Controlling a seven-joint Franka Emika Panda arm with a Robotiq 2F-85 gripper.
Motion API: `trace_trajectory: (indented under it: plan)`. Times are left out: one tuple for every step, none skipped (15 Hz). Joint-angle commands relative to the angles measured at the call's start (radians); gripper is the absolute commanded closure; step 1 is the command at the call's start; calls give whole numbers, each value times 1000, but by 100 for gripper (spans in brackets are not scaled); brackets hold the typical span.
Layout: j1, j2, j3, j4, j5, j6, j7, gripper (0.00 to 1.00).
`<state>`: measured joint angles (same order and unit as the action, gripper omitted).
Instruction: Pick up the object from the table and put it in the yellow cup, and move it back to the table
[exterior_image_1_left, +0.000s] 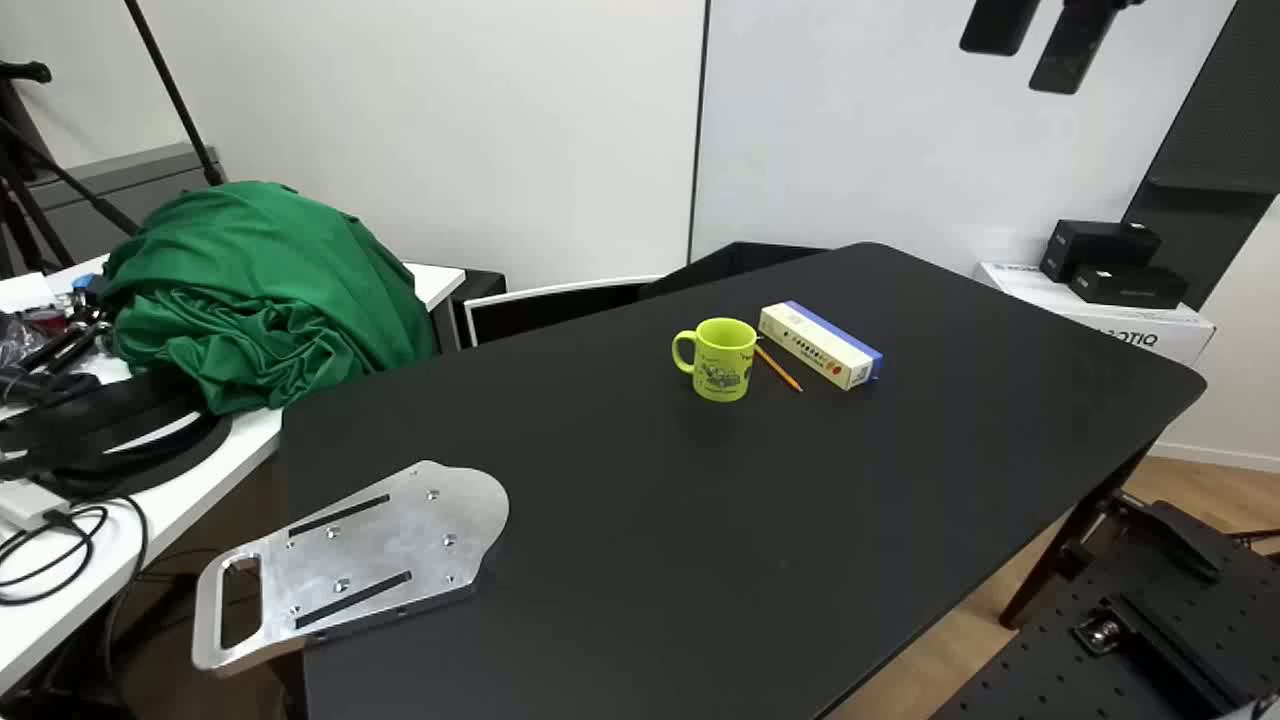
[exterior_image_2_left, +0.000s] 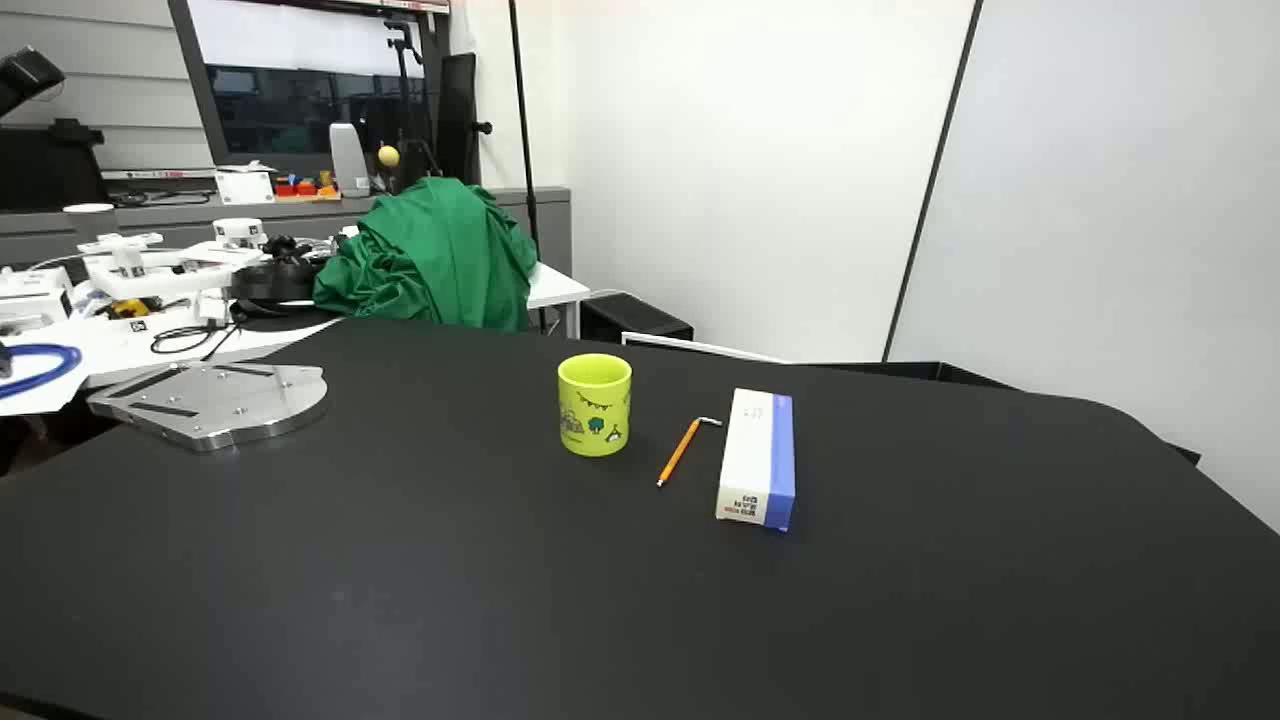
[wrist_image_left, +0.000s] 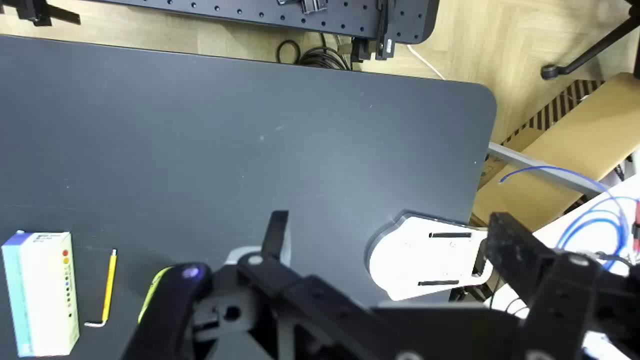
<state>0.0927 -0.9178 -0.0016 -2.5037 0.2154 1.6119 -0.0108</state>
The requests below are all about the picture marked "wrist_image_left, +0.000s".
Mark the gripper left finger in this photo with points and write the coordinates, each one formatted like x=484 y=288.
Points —
x=300 y=290

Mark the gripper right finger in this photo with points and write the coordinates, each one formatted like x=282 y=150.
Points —
x=560 y=300

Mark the yellow cup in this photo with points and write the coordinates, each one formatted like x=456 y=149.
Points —
x=152 y=290

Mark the white slotted plate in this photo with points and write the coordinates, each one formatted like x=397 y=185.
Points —
x=425 y=260

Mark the white table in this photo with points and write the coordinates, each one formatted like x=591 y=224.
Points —
x=622 y=186

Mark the grey metal bar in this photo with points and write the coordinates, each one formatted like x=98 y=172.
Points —
x=540 y=167

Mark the cardboard box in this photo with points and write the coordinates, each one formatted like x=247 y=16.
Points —
x=575 y=140

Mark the yellow hex key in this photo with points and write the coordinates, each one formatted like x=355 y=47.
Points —
x=108 y=285

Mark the white carton box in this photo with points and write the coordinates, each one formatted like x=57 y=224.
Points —
x=45 y=295

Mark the black clamp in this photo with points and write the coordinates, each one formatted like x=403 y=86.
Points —
x=382 y=30

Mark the black perforated board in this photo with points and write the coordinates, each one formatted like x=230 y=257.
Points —
x=260 y=12

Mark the black bracket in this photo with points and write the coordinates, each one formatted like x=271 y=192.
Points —
x=35 y=10

